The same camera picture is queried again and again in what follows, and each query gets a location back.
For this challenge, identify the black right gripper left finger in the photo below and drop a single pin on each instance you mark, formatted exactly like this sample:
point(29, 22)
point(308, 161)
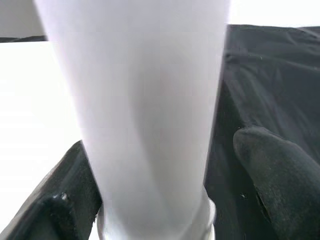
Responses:
point(57, 200)

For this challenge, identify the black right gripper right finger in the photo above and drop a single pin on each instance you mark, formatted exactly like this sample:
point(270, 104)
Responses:
point(280, 180)

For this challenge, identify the white plastic table top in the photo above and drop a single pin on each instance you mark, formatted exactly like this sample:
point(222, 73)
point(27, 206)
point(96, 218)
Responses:
point(30, 100)

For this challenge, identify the white plastic table leg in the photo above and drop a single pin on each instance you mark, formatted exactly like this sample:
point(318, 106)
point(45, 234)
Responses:
point(137, 100)

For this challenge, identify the black cloth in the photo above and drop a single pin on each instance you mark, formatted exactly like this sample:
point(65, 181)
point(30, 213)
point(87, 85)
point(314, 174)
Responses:
point(262, 87)

